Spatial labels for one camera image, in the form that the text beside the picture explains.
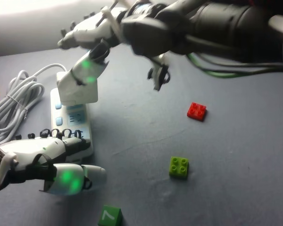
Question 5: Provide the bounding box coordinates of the grey table cloth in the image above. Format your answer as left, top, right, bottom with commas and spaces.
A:
0, 42, 283, 226

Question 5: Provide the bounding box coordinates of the green cube number 7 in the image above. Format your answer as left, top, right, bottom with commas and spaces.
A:
98, 204, 123, 226

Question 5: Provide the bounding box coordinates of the red stud brick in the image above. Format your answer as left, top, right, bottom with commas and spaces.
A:
186, 102, 207, 122

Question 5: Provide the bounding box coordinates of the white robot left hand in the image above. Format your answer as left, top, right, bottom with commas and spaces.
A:
0, 128, 107, 196

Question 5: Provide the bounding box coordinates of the lime green stud brick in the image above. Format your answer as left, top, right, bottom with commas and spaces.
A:
168, 156, 189, 180

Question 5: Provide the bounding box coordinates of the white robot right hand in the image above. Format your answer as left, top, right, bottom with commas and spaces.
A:
57, 6, 120, 87

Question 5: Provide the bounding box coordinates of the white power strip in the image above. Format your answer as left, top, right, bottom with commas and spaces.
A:
50, 87, 94, 163

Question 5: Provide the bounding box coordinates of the white power strip cable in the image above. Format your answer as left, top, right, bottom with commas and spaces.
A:
0, 63, 68, 143

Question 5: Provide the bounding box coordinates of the white charger adapter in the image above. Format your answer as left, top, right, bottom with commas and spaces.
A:
56, 71, 99, 106

